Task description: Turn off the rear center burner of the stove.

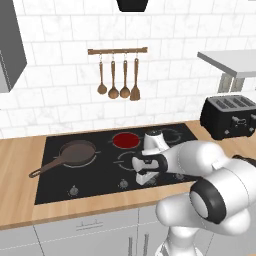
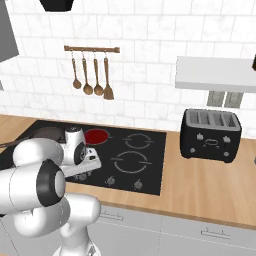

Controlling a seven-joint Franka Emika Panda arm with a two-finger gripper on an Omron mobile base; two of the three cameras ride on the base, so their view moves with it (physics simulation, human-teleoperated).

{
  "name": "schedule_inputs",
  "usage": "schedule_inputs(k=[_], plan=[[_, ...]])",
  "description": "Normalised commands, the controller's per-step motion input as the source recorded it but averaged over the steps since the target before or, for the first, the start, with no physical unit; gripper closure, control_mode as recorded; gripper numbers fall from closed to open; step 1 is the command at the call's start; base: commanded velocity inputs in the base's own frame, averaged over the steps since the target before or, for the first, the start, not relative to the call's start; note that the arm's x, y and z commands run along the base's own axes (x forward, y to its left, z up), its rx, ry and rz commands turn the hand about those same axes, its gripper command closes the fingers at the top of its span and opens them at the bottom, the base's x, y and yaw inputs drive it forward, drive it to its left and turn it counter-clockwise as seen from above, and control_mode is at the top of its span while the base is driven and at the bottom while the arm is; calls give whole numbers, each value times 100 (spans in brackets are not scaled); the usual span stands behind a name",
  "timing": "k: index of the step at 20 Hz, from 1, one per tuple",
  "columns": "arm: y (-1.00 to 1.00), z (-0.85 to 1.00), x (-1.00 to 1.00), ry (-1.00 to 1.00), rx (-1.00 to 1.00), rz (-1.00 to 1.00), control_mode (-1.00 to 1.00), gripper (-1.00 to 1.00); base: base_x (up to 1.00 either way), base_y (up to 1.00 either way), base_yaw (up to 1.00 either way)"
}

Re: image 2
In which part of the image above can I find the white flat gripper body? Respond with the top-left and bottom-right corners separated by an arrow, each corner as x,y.
61,155 -> 103,179

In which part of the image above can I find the black hob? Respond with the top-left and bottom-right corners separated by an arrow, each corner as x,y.
0,119 -> 168,197

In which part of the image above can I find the wooden round ladle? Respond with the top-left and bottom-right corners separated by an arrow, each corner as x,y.
81,57 -> 95,97
92,57 -> 105,97

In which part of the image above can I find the wooden spatula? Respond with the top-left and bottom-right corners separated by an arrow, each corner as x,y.
102,56 -> 116,101

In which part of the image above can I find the small wooden spoon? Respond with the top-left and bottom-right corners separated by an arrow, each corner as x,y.
70,57 -> 83,90

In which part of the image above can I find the grey drawer front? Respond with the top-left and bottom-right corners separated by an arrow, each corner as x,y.
87,203 -> 165,256
159,214 -> 256,256

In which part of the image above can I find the black four-slot toaster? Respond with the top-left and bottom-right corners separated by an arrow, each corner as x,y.
179,107 -> 243,165

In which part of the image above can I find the black range hood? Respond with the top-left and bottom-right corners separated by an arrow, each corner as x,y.
38,0 -> 75,13

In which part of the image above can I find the grey drawer handle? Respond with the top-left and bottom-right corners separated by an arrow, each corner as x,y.
98,210 -> 125,222
200,227 -> 232,241

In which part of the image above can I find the wooden wall rail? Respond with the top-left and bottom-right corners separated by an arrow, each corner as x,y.
63,45 -> 121,55

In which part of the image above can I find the grey wall socket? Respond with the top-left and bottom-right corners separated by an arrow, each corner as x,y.
206,90 -> 225,109
223,91 -> 245,110

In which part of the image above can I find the grey wall cupboard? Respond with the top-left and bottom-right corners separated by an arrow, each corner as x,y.
0,0 -> 20,64

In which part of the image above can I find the white wall shelf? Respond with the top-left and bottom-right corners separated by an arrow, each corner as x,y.
174,55 -> 256,95

